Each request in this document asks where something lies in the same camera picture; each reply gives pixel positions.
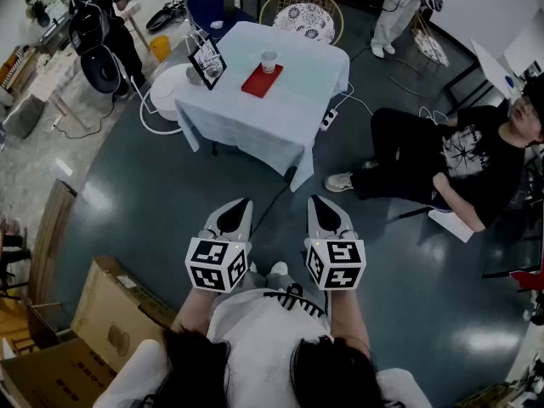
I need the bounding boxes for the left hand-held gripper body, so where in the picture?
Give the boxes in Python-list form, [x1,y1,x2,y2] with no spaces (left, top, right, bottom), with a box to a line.
[184,226,252,294]

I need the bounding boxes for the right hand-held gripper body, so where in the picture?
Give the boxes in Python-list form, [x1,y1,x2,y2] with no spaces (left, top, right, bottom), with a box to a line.
[304,229,367,291]

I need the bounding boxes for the white cup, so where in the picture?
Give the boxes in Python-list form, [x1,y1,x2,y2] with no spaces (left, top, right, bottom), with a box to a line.
[259,50,278,75]

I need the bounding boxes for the person's left forearm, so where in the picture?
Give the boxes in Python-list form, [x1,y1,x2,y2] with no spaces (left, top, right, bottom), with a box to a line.
[172,286,222,339]

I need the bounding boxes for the person's right forearm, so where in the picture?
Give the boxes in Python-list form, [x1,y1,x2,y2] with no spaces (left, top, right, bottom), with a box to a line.
[330,289,371,359]

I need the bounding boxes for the person's grey jeans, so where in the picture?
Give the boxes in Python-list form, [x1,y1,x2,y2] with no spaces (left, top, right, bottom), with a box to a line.
[241,269,298,301]

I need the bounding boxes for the person's white T-shirt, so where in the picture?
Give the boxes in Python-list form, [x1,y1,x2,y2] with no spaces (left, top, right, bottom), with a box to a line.
[93,289,433,408]

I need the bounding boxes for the white power strip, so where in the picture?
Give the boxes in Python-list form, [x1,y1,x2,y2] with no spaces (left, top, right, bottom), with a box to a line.
[319,108,339,132]

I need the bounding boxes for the table with white cloth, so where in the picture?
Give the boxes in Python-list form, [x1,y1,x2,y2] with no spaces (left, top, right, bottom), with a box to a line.
[174,20,350,193]

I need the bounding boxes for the cardboard box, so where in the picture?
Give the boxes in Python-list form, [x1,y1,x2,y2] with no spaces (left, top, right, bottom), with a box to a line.
[70,255,179,373]
[0,337,118,408]

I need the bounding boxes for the white round side table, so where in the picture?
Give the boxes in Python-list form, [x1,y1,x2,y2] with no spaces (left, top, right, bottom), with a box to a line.
[139,64,184,136]

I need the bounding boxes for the silver metal ornament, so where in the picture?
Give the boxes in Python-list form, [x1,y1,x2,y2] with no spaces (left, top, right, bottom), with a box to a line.
[185,30,223,87]

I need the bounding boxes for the wooden board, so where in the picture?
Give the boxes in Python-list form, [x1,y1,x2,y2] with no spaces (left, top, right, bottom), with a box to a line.
[27,178,78,305]

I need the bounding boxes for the yellow bucket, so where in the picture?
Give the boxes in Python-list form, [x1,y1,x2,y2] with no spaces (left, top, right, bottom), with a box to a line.
[149,35,172,63]

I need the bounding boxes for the black shell chair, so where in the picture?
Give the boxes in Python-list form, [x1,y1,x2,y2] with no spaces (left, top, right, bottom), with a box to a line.
[79,51,123,96]

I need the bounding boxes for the floral round cushion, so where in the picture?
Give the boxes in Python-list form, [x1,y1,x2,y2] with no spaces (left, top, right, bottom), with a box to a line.
[415,30,450,67]
[272,3,337,44]

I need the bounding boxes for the black frying pan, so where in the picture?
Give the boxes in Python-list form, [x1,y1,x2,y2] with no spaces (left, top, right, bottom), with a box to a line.
[145,6,175,32]

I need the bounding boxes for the white table with black legs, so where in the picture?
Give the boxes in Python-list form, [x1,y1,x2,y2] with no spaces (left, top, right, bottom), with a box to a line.
[444,38,524,116]

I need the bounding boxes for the grey cushion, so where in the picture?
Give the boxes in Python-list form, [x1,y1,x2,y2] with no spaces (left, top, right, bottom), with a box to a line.
[2,93,46,139]

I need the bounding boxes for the light wooden table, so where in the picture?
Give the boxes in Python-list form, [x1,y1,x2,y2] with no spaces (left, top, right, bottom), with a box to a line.
[113,1,150,53]

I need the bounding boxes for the black backpack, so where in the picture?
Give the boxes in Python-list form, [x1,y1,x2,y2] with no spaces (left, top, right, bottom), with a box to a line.
[67,0,111,57]

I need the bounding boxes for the black cable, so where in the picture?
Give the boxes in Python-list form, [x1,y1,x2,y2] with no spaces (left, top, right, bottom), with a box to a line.
[250,166,298,246]

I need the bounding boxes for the black picture frame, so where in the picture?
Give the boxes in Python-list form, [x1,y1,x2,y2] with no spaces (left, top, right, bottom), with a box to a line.
[187,36,228,92]

